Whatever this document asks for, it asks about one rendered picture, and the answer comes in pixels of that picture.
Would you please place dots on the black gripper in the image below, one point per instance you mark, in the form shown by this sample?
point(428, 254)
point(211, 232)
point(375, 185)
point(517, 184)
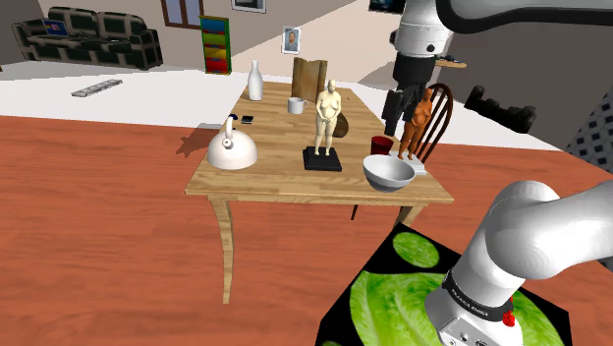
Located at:
point(412, 69)

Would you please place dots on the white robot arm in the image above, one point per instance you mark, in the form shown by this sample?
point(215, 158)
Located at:
point(517, 239)

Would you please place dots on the orange woman figure white base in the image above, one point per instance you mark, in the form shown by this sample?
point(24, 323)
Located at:
point(416, 122)

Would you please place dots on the red cup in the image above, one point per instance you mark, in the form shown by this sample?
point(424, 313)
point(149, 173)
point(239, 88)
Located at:
point(380, 145)

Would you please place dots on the dark wooden chair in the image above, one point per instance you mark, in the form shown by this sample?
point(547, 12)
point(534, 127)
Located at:
point(443, 112)

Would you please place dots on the brown round pot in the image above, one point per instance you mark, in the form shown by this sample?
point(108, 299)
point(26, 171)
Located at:
point(342, 127)

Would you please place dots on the white bowl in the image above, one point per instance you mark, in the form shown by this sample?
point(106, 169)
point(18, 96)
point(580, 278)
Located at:
point(388, 175)

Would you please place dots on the beige woman figure black base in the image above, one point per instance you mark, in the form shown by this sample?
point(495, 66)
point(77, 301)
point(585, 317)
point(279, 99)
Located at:
point(327, 110)

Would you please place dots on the brown paper bag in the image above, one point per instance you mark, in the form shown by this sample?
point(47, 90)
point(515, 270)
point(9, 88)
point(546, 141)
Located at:
point(306, 76)

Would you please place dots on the white mug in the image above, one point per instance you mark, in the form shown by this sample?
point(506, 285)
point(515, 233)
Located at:
point(295, 106)

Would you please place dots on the light wooden table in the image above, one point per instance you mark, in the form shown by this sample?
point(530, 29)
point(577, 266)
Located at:
point(278, 144)

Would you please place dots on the framed portrait picture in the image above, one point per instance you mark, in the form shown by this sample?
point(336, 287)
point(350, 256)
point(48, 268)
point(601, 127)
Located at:
point(291, 40)

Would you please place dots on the white bottle vase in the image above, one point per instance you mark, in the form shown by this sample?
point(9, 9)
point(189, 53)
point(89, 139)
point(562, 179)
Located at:
point(255, 84)

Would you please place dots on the small black phone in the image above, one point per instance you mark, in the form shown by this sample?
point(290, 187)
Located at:
point(247, 120)

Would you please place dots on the white kettle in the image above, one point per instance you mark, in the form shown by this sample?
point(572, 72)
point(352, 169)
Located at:
point(232, 153)

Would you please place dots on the black green leaf robot stand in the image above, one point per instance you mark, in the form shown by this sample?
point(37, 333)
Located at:
point(383, 297)

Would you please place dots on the colourful bookshelf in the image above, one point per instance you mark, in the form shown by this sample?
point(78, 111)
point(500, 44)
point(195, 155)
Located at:
point(215, 45)

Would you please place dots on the brown framed window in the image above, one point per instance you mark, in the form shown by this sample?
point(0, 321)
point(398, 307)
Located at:
point(182, 12)

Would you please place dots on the grey flat remote control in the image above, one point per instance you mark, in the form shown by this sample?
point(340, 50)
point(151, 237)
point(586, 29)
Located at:
point(96, 88)

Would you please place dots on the dark checked sofa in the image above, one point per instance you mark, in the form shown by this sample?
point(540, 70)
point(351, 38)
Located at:
point(95, 43)

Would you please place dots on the dark wall picture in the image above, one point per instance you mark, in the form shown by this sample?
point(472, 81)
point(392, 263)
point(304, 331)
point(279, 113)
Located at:
point(385, 5)

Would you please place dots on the framed wall picture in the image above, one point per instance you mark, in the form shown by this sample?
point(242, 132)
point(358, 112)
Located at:
point(249, 5)

